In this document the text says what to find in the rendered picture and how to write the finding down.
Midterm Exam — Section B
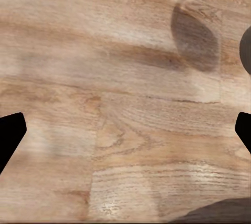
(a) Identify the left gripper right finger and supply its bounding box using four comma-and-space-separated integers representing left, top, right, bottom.
235, 112, 251, 153

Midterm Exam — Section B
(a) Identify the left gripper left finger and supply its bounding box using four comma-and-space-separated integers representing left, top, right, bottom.
0, 112, 27, 174

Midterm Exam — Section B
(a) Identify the trash can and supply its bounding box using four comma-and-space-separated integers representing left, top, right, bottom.
239, 26, 251, 75

